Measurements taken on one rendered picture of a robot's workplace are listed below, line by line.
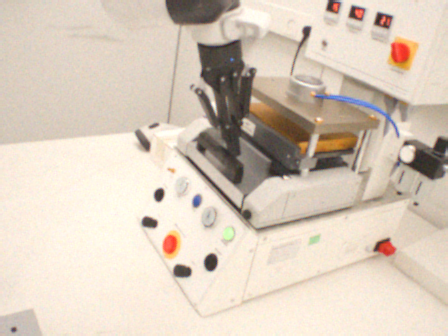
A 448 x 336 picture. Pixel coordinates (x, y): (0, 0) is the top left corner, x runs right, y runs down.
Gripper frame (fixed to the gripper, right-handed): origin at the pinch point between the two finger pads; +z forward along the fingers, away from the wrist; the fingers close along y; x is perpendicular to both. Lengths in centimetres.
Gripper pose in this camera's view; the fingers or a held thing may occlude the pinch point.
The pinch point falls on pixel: (232, 138)
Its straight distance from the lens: 81.3
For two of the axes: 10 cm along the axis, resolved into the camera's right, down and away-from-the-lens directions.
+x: 5.2, 4.6, -7.2
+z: 1.2, 8.0, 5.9
